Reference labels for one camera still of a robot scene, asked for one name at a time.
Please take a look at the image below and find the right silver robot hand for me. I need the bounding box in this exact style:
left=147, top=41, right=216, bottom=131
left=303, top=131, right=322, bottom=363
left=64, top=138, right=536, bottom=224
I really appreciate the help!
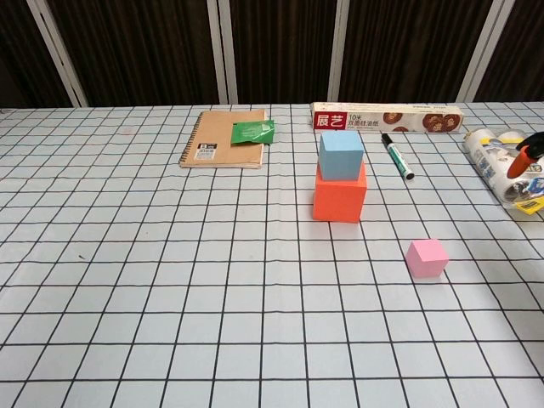
left=505, top=130, right=544, bottom=179

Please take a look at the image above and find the small pink foam cube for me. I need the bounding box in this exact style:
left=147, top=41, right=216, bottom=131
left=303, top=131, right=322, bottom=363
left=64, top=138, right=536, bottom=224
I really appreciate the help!
left=404, top=238, right=450, bottom=280

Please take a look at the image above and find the blue foam cube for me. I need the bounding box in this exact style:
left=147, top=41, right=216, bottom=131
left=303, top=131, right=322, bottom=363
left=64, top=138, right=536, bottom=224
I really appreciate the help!
left=319, top=130, right=365, bottom=181

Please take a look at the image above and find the pack of plastic bag rolls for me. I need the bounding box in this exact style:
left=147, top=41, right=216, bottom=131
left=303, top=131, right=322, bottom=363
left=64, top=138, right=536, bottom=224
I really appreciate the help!
left=462, top=126, right=544, bottom=217

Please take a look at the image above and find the green whiteboard marker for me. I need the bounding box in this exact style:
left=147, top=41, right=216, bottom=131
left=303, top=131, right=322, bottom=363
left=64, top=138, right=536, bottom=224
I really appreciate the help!
left=380, top=132, right=416, bottom=181

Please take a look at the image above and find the long baking paper box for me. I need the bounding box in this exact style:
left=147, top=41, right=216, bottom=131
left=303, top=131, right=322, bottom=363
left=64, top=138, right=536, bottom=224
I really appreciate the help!
left=309, top=101, right=465, bottom=134

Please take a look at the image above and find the large orange foam cube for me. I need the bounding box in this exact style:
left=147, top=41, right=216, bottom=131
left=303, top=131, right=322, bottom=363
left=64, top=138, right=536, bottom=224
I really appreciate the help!
left=312, top=163, right=368, bottom=223

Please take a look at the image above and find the green foil sachet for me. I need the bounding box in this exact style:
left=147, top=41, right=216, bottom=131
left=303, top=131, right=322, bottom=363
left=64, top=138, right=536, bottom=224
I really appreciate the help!
left=229, top=119, right=276, bottom=148

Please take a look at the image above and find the kraft spiral notebook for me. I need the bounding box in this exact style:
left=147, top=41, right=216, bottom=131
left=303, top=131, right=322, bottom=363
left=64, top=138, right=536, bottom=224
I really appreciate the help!
left=178, top=109, right=268, bottom=170

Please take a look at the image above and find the checkered light blue tablecloth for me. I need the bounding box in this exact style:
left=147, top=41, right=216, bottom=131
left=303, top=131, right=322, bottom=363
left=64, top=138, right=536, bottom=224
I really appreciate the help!
left=0, top=101, right=544, bottom=408

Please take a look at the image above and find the white screen frame post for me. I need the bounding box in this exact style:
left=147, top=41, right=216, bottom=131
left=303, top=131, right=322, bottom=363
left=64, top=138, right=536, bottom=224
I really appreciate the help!
left=207, top=0, right=239, bottom=105
left=326, top=0, right=357, bottom=105
left=25, top=0, right=89, bottom=107
left=455, top=0, right=516, bottom=103

